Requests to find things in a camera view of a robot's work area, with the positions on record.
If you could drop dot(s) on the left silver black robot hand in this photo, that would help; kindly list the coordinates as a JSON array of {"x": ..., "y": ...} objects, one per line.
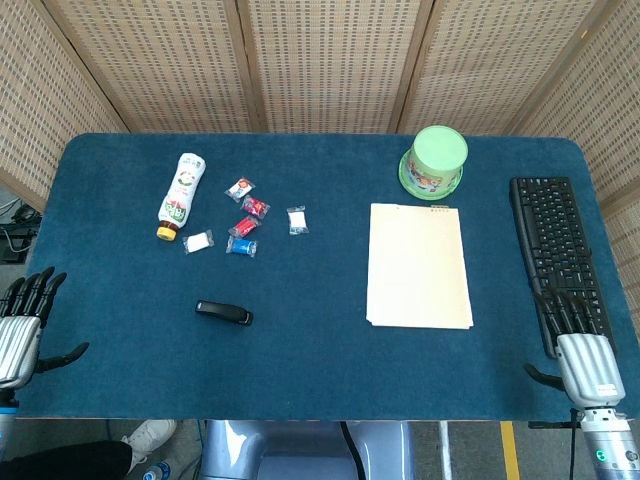
[{"x": 20, "y": 345}]

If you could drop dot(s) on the blue wrapped candy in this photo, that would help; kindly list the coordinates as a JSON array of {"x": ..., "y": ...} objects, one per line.
[{"x": 242, "y": 246}]

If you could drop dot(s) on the white bottle yellow cap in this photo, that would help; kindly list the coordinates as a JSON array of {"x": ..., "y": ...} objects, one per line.
[{"x": 182, "y": 190}]

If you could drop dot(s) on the black trouser leg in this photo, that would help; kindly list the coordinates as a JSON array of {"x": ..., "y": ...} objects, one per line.
[{"x": 65, "y": 462}]

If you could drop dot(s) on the white sneaker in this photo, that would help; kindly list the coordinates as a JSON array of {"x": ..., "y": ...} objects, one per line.
[{"x": 150, "y": 437}]

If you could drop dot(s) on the pink wrapped candy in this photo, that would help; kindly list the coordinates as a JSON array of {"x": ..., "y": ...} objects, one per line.
[{"x": 255, "y": 206}]

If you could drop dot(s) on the white red wrapped candy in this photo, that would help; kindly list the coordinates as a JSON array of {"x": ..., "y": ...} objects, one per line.
[{"x": 239, "y": 189}]

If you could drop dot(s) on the black computer keyboard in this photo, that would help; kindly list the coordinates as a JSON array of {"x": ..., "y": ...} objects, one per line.
[{"x": 555, "y": 235}]

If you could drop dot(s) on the yellow spiral notepad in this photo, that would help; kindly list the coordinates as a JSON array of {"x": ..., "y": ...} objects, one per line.
[{"x": 417, "y": 265}]

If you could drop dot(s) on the green cartoon plastic bucket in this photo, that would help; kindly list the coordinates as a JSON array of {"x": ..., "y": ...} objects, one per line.
[{"x": 437, "y": 155}]

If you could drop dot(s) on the clear water bottle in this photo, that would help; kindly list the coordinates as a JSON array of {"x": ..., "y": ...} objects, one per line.
[{"x": 157, "y": 471}]

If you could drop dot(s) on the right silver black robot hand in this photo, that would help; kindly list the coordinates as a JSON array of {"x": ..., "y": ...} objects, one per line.
[{"x": 590, "y": 365}]

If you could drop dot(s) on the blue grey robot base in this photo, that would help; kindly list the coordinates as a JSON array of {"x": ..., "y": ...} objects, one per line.
[{"x": 300, "y": 450}]

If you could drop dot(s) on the woven bamboo folding screen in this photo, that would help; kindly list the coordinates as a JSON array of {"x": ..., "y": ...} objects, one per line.
[{"x": 330, "y": 60}]

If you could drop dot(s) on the blue felt table mat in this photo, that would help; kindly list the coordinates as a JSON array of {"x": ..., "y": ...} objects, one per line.
[{"x": 310, "y": 360}]

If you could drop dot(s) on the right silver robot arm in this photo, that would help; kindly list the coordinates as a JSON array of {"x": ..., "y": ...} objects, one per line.
[{"x": 612, "y": 450}]

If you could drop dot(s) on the black stapler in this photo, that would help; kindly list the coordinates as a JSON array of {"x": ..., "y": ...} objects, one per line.
[{"x": 224, "y": 312}]

